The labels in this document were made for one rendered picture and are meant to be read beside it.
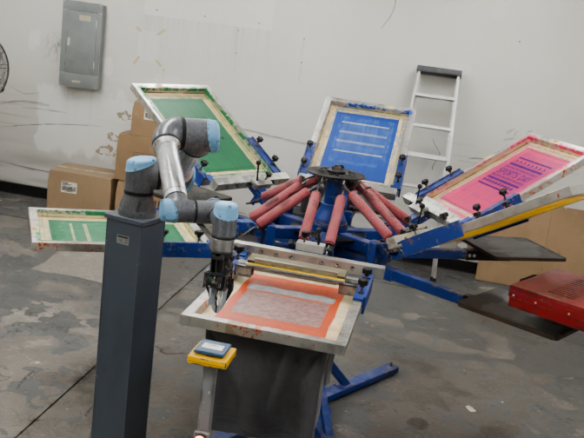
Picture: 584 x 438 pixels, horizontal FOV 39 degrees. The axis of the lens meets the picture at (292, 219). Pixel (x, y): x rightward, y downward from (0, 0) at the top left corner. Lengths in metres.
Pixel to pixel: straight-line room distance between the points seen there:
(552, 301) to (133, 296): 1.64
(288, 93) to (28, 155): 2.67
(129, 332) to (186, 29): 4.71
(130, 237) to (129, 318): 0.33
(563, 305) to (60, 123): 5.88
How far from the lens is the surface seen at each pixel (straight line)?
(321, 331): 3.01
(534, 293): 3.41
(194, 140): 2.90
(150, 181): 3.27
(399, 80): 7.37
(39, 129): 8.38
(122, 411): 3.55
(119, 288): 3.37
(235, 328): 2.88
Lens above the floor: 2.04
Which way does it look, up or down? 14 degrees down
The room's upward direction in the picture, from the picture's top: 7 degrees clockwise
